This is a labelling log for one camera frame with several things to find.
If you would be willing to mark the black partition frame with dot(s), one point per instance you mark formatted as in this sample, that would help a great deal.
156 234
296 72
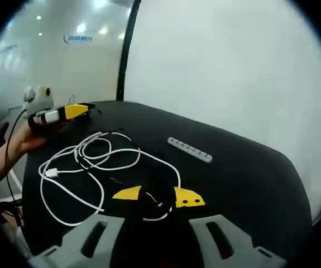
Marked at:
125 56

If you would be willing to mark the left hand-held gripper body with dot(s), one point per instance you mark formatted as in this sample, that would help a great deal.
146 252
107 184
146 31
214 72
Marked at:
41 97

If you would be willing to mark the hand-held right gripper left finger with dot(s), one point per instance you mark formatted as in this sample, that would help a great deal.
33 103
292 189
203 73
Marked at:
76 240

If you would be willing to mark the person's left hand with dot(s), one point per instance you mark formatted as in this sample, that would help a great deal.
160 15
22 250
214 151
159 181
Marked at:
31 139

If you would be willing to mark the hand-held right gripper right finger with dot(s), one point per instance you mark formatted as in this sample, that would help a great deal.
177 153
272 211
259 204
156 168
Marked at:
227 226

